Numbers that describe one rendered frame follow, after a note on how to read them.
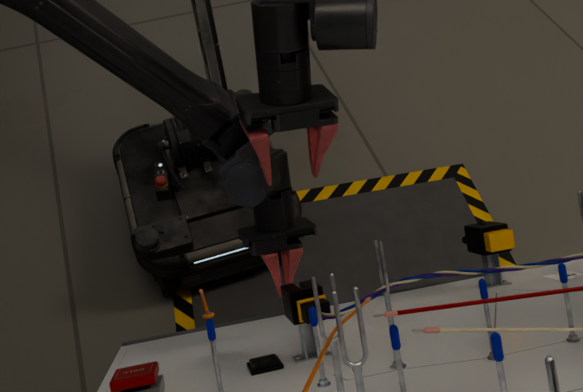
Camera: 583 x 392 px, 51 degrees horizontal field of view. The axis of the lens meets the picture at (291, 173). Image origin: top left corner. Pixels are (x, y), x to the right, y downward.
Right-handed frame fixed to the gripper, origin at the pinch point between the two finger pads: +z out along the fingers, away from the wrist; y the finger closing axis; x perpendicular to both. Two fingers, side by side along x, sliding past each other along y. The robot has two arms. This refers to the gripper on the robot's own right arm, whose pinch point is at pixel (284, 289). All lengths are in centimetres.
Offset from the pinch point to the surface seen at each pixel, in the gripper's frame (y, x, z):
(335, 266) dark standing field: 38, 111, 36
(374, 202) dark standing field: 61, 128, 21
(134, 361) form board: -22.2, 4.1, 7.7
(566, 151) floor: 143, 129, 14
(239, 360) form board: -8.3, -6.6, 5.9
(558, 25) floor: 184, 185, -37
